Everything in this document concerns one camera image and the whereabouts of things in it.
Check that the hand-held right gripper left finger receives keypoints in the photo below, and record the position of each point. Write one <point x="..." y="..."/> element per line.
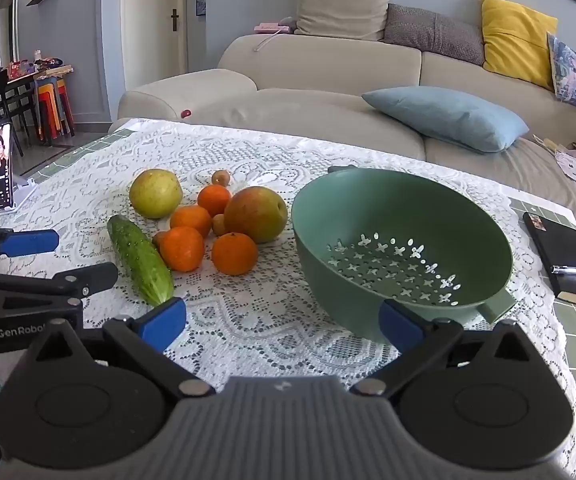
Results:
<point x="160" y="324"/>

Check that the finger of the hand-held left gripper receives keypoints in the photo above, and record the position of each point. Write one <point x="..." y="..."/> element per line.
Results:
<point x="28" y="243"/>
<point x="85" y="277"/>

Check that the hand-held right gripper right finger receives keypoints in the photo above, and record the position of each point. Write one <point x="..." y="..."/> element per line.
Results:
<point x="396" y="325"/>

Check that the green cucumber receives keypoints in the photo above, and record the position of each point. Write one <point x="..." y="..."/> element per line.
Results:
<point x="140" y="260"/>

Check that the orange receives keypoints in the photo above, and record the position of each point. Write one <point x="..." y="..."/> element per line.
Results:
<point x="234" y="254"/>
<point x="214" y="199"/>
<point x="182" y="249"/>
<point x="190" y="220"/>

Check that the green colander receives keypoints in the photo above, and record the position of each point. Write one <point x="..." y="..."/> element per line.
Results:
<point x="392" y="210"/>

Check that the white phone stand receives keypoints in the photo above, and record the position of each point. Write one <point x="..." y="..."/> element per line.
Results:
<point x="25" y="187"/>

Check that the smartphone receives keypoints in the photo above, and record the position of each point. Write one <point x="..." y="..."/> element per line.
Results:
<point x="0" y="165"/>

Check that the white lace tablecloth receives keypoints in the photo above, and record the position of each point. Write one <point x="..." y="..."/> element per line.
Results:
<point x="248" y="310"/>

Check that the yellow-green apple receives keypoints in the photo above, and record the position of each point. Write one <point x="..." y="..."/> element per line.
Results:
<point x="155" y="192"/>

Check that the small brown fruit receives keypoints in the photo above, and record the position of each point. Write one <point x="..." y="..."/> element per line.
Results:
<point x="220" y="177"/>
<point x="219" y="225"/>

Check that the stack of colourful stools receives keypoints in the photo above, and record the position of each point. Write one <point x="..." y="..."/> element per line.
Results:
<point x="53" y="107"/>

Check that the red-green apple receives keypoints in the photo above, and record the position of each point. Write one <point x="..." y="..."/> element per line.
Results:
<point x="255" y="215"/>

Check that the cluttered dining table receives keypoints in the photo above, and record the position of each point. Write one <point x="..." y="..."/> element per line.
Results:
<point x="38" y="67"/>

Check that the light blue cushion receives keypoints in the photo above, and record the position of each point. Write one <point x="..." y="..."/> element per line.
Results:
<point x="447" y="115"/>

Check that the beige sofa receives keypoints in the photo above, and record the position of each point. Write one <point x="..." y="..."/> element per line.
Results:
<point x="318" y="60"/>

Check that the grey cushion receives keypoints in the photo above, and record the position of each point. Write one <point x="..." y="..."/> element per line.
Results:
<point x="432" y="32"/>

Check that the blue patterned cushion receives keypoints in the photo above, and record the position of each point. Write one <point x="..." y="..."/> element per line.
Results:
<point x="570" y="72"/>

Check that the yellow cushion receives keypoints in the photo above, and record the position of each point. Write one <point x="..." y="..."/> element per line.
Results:
<point x="515" y="40"/>

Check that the beige cushion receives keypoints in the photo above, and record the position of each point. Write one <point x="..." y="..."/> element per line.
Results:
<point x="343" y="0"/>

